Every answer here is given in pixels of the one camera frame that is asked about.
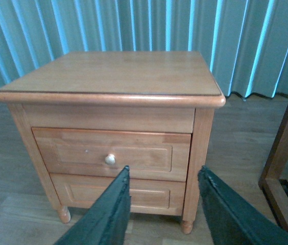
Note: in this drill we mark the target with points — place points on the grey pleated curtain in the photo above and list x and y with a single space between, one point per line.
244 43

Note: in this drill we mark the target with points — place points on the wooden nightstand cabinet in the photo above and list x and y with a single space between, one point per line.
153 92

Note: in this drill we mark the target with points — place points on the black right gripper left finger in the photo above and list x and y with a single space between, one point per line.
107 219

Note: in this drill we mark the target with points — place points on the wooden drawer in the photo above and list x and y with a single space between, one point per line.
147 196
151 156

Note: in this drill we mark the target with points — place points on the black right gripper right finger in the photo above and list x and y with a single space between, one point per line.
230 218

